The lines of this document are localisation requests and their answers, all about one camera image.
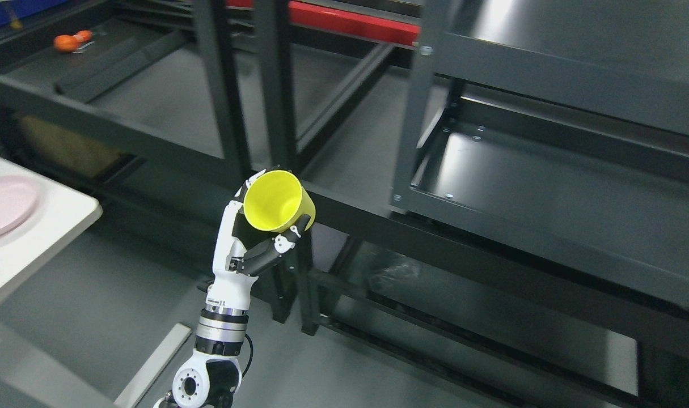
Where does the orange toy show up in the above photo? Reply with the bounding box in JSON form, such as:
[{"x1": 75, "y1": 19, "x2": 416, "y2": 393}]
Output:
[{"x1": 52, "y1": 30, "x2": 93, "y2": 53}]

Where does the yellow plastic cup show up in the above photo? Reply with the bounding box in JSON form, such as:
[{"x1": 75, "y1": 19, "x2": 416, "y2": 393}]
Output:
[{"x1": 243, "y1": 169, "x2": 316, "y2": 233}]

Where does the red metal beam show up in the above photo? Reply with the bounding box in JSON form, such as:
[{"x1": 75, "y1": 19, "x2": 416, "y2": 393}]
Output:
[{"x1": 228, "y1": 0, "x2": 421, "y2": 48}]

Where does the pink plastic plate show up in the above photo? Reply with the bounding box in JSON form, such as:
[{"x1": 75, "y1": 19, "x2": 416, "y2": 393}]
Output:
[{"x1": 0, "y1": 175, "x2": 41, "y2": 236}]

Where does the white table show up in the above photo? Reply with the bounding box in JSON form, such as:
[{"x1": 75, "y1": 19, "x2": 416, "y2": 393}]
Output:
[{"x1": 0, "y1": 158, "x2": 103, "y2": 304}]

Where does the blue plastic bin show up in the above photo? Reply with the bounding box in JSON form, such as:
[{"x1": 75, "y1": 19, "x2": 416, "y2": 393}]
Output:
[{"x1": 0, "y1": 1, "x2": 67, "y2": 26}]

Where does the black metal shelf rack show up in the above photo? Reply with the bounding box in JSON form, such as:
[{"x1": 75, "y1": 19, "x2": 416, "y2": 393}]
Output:
[{"x1": 0, "y1": 1, "x2": 413, "y2": 188}]

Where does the grey metal shelf unit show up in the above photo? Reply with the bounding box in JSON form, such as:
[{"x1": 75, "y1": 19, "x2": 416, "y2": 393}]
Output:
[{"x1": 305, "y1": 1, "x2": 689, "y2": 407}]

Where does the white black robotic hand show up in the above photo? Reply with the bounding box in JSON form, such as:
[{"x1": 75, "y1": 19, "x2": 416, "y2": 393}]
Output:
[{"x1": 206, "y1": 169, "x2": 310, "y2": 310}]

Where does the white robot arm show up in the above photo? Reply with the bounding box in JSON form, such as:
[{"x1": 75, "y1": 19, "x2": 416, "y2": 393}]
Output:
[{"x1": 153, "y1": 305, "x2": 252, "y2": 407}]

